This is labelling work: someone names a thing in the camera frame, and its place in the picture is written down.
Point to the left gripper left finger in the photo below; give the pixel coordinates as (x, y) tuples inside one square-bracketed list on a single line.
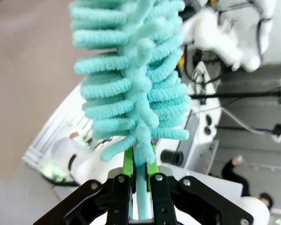
[(118, 201)]

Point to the white slatted panel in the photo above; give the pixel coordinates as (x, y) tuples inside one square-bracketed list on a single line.
[(56, 122)]

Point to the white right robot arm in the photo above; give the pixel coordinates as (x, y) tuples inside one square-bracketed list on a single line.
[(224, 42)]

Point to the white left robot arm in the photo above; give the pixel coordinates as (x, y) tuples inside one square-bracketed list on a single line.
[(84, 168)]

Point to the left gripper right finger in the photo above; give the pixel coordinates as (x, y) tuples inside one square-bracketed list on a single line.
[(164, 201)]

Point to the white control cabinet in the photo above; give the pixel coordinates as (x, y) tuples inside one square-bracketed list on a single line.
[(208, 110)]

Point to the black stand pole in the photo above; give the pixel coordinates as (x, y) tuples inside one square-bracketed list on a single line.
[(243, 128)]

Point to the person in black clothes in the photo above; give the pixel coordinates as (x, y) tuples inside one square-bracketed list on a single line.
[(235, 173)]

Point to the grey metal box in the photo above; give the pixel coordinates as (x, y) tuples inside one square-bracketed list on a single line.
[(201, 157)]

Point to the black cylinder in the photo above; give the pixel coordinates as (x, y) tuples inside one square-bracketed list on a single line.
[(171, 157)]

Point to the teal chenille duster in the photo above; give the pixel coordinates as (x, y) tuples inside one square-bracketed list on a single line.
[(135, 93)]

